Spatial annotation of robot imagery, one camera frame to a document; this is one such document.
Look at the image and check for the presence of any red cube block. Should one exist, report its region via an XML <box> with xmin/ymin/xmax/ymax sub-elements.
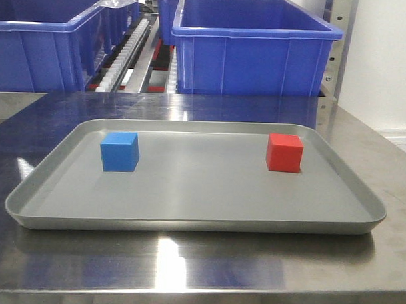
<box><xmin>265</xmin><ymin>133</ymin><xmax>304</xmax><ymax>173</ymax></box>

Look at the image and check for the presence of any blue cube block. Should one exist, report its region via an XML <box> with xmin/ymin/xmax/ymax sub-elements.
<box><xmin>100</xmin><ymin>131</ymin><xmax>139</xmax><ymax>172</ymax></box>

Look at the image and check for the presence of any grey metal tray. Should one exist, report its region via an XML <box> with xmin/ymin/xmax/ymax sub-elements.
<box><xmin>5</xmin><ymin>119</ymin><xmax>386</xmax><ymax>235</ymax></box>

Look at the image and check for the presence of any blue plastic bin right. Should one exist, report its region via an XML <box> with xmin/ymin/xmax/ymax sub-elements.
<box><xmin>172</xmin><ymin>0</ymin><xmax>343</xmax><ymax>97</ymax></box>

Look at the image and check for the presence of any blue plastic bin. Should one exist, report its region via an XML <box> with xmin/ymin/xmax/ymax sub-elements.
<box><xmin>0</xmin><ymin>0</ymin><xmax>129</xmax><ymax>93</ymax></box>
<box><xmin>157</xmin><ymin>0</ymin><xmax>179</xmax><ymax>45</ymax></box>
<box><xmin>172</xmin><ymin>0</ymin><xmax>343</xmax><ymax>97</ymax></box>

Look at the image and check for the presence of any blue plastic bin rear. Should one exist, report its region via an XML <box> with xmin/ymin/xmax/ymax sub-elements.
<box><xmin>157</xmin><ymin>0</ymin><xmax>179</xmax><ymax>45</ymax></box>

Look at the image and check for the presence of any blue plastic bin left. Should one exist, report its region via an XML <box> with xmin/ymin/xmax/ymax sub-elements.
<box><xmin>0</xmin><ymin>0</ymin><xmax>129</xmax><ymax>93</ymax></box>

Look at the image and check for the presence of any white roller conveyor rail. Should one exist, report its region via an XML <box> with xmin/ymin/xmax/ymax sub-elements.
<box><xmin>95</xmin><ymin>19</ymin><xmax>149</xmax><ymax>93</ymax></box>

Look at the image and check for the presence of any steel shelf upright post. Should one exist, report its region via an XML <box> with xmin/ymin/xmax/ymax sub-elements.
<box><xmin>319</xmin><ymin>0</ymin><xmax>360</xmax><ymax>105</ymax></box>

